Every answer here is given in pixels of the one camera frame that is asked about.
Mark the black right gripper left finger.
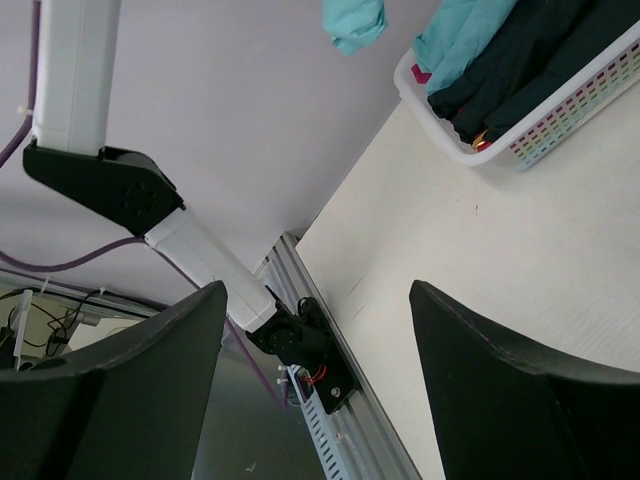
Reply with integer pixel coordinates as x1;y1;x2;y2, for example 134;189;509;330
1;281;227;479

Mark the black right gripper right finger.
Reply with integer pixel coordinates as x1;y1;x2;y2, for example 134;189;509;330
409;280;639;479

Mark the light blue paper napkin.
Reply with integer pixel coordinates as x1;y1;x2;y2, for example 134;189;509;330
322;0;387;55

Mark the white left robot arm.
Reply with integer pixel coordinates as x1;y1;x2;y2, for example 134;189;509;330
23;1;330;370

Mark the magenta rolled napkin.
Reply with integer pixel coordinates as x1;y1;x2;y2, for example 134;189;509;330
411;63;432;85

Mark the dark navy rolled napkin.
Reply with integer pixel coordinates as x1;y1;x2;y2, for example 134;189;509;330
427;1;639;144

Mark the light blue rolled napkin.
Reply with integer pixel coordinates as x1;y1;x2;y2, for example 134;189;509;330
412;0;516;95

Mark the gold knife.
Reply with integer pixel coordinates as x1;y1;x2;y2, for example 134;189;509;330
471;130;492;152

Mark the white plastic basket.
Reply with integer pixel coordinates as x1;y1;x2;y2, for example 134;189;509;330
394;24;639;171

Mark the aluminium front rail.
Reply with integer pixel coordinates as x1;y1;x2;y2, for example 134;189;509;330
260;233;420;479

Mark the white slotted cable duct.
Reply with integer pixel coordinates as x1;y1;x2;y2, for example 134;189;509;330
287;366;355;480

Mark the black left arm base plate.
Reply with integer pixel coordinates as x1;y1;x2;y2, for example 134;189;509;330
297;297;359;415

